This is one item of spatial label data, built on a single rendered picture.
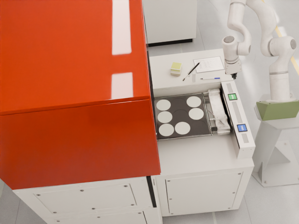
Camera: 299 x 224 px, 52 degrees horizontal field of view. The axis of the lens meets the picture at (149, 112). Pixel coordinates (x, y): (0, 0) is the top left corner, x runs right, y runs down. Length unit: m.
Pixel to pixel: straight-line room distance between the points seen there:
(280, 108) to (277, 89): 0.13
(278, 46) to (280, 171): 1.26
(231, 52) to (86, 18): 0.88
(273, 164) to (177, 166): 1.25
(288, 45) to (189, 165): 0.99
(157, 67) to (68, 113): 1.34
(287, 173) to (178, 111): 1.29
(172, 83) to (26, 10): 1.11
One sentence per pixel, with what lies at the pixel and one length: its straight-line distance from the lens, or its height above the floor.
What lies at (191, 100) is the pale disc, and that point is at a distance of 2.22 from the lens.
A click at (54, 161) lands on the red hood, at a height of 1.46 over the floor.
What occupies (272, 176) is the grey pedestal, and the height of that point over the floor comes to 0.01.
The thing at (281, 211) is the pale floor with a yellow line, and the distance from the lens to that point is 2.89.
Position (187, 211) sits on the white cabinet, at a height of 0.15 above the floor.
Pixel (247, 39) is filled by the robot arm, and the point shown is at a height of 1.43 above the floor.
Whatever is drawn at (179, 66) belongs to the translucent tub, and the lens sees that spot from 2.26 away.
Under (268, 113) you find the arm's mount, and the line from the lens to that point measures 2.21.
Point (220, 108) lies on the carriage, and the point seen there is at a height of 0.88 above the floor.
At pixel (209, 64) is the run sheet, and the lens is 2.37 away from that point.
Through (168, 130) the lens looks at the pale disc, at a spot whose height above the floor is 0.90.
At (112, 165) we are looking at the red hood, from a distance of 1.43.
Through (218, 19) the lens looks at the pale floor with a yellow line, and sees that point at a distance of 4.47.
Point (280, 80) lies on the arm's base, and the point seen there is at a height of 1.06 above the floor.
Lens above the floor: 2.60
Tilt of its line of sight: 52 degrees down
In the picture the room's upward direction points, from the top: 9 degrees counter-clockwise
